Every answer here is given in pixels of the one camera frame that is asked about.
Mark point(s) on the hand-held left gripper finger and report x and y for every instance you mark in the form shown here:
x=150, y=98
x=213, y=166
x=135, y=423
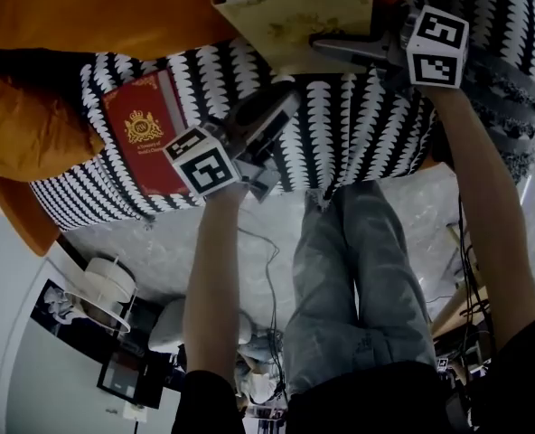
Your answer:
x=278, y=120
x=254, y=111

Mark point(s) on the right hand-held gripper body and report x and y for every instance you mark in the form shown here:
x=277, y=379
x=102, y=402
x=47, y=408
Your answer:
x=434, y=52

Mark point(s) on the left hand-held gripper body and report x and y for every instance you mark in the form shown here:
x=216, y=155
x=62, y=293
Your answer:
x=204, y=165

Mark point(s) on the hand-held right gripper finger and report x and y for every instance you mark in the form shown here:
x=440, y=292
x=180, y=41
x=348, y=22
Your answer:
x=349, y=49

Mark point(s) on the beige gold-printed book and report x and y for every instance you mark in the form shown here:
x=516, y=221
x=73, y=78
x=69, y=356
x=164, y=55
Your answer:
x=294, y=21

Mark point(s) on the person's left forearm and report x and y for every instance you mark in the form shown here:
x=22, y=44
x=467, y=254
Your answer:
x=213, y=278

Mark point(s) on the person's right forearm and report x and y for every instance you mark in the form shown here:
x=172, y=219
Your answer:
x=484, y=219

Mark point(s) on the red gold-printed book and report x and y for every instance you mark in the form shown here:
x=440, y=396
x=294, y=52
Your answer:
x=132, y=152

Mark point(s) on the black white striped throw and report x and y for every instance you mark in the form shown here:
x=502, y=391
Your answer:
x=362, y=129

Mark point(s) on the grey fuzzy blanket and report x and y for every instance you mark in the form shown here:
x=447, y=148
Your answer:
x=507, y=106

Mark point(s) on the round wooden side table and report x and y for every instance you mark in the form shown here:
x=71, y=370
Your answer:
x=109, y=283

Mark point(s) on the large orange cushion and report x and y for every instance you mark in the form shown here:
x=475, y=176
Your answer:
x=114, y=12

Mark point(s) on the small orange cushion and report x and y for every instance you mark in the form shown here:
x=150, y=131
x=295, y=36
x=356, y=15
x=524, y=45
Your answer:
x=32, y=134

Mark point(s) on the person's grey jeans legs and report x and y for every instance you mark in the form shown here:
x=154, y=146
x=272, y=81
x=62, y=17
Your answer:
x=340, y=287

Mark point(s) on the black white framed picture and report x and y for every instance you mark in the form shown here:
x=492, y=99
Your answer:
x=55, y=301

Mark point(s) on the black metal rack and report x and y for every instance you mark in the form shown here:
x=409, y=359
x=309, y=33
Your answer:
x=127, y=378

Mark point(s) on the person's black shirt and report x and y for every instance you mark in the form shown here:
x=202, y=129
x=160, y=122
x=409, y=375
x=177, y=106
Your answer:
x=362, y=400

